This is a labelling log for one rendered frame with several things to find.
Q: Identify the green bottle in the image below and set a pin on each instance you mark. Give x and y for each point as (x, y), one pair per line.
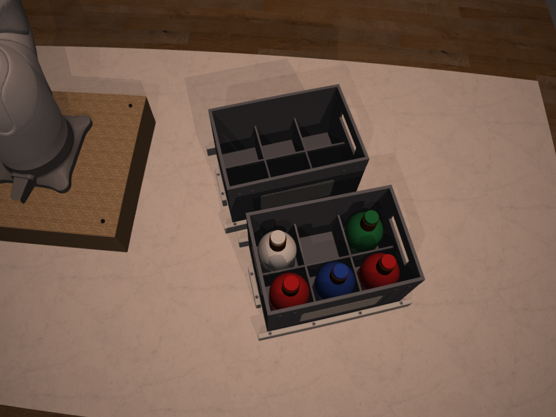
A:
(364, 231)

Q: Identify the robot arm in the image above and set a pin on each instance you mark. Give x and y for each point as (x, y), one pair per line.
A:
(38, 145)

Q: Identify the beige bottle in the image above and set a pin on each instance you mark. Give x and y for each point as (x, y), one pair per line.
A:
(276, 250)

